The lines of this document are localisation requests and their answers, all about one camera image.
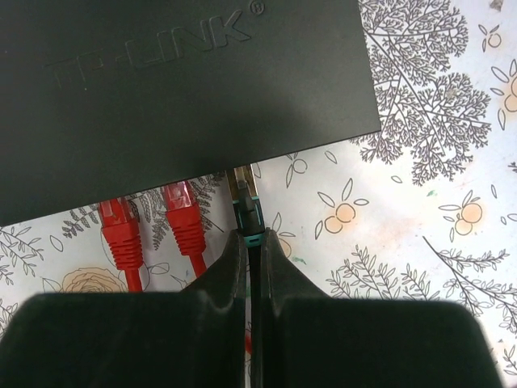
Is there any floral tablecloth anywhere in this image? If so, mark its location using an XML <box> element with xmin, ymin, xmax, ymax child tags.
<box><xmin>1</xmin><ymin>1</ymin><xmax>516</xmax><ymax>387</ymax></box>

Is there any black network switch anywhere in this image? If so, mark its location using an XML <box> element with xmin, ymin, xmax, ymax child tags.
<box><xmin>1</xmin><ymin>1</ymin><xmax>380</xmax><ymax>226</ymax></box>

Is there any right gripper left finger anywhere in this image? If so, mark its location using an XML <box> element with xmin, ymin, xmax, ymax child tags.
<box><xmin>1</xmin><ymin>232</ymin><xmax>247</xmax><ymax>387</ymax></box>

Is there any black cable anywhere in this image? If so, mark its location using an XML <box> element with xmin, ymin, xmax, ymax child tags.
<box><xmin>226</xmin><ymin>164</ymin><xmax>267</xmax><ymax>388</ymax></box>

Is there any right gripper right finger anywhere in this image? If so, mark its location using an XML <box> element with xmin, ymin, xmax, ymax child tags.
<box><xmin>260</xmin><ymin>230</ymin><xmax>502</xmax><ymax>387</ymax></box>

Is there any red ethernet cable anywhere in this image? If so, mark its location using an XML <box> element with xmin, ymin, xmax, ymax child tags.
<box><xmin>99</xmin><ymin>196</ymin><xmax>145</xmax><ymax>293</ymax></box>
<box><xmin>162</xmin><ymin>180</ymin><xmax>209</xmax><ymax>280</ymax></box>

